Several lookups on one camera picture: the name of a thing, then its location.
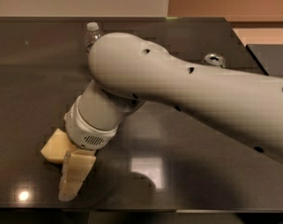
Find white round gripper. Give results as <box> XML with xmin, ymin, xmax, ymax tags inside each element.
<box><xmin>58</xmin><ymin>96</ymin><xmax>117</xmax><ymax>202</ymax></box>

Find open aluminium drink can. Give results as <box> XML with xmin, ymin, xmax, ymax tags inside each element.
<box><xmin>202</xmin><ymin>53</ymin><xmax>226</xmax><ymax>68</ymax></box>

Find yellow foam sponge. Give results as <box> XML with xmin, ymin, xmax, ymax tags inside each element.
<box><xmin>41</xmin><ymin>129</ymin><xmax>76</xmax><ymax>164</ymax></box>

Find clear plastic water bottle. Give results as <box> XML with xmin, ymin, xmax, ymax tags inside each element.
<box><xmin>84</xmin><ymin>22</ymin><xmax>104</xmax><ymax>52</ymax></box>

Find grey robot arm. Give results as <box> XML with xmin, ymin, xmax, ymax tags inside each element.
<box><xmin>64</xmin><ymin>33</ymin><xmax>283</xmax><ymax>164</ymax></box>

